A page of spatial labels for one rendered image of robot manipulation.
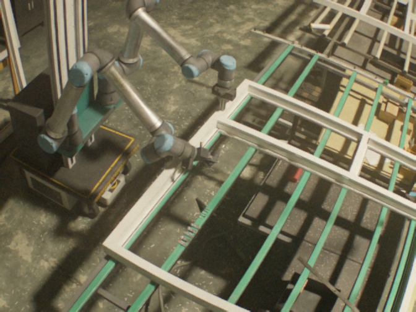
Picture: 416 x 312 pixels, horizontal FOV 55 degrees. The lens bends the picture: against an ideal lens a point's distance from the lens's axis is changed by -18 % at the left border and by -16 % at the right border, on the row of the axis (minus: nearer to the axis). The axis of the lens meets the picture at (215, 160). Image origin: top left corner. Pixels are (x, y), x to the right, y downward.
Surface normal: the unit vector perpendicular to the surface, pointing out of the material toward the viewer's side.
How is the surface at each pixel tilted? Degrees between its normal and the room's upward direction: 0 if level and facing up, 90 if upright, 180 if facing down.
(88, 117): 0
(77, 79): 83
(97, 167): 0
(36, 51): 0
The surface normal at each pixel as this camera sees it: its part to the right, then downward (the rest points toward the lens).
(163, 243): 0.08, -0.70
